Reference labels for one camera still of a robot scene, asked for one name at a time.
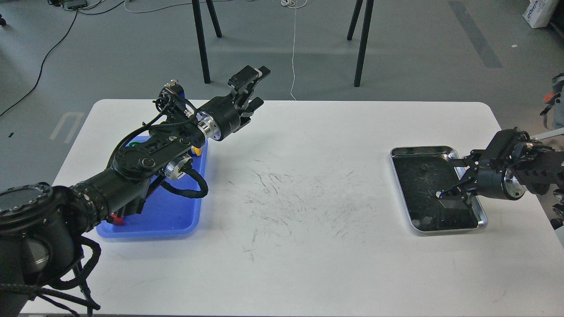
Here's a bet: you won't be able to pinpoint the yellow push button switch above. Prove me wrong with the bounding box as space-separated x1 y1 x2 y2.
192 146 203 157

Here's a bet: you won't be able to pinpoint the black table legs right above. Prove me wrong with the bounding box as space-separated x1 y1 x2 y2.
346 0 375 88

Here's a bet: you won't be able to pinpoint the black table legs left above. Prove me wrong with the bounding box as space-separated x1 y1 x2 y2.
192 0 223 84

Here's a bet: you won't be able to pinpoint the black cable on floor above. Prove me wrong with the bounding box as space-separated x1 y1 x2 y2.
0 0 126 118

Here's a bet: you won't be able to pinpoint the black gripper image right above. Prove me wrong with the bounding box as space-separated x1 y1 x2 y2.
436 151 526 205

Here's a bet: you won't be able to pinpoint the silver metal tray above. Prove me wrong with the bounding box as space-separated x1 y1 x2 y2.
390 146 488 236

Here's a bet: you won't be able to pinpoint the blue plastic tray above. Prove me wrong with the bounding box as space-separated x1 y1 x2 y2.
96 142 209 239

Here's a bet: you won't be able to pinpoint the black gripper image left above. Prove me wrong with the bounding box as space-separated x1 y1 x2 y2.
196 66 271 142

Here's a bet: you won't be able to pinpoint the white cord on floor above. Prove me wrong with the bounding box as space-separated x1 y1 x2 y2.
280 0 308 101

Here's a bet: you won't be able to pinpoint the red push button switch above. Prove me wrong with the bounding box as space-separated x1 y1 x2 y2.
107 214 124 225

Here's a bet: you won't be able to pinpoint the black table legs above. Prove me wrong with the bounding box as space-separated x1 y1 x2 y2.
192 0 223 84
346 0 375 88

